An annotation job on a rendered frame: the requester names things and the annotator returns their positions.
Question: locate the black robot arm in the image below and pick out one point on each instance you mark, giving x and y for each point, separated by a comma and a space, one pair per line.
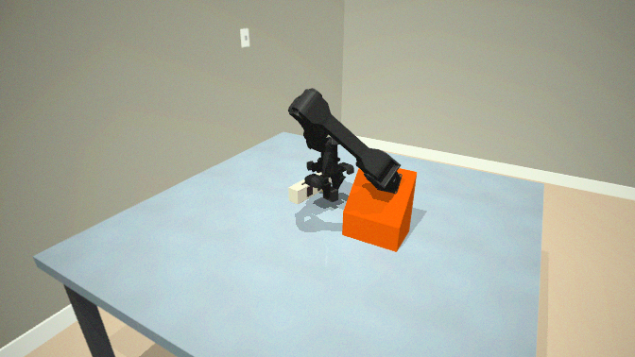
312, 111

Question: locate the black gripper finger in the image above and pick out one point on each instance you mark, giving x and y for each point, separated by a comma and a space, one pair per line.
336, 182
326, 188

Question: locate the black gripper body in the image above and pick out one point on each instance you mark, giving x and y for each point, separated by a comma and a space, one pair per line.
329, 168

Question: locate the black two-prong plug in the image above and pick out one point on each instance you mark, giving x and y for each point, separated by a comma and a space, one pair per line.
333, 195

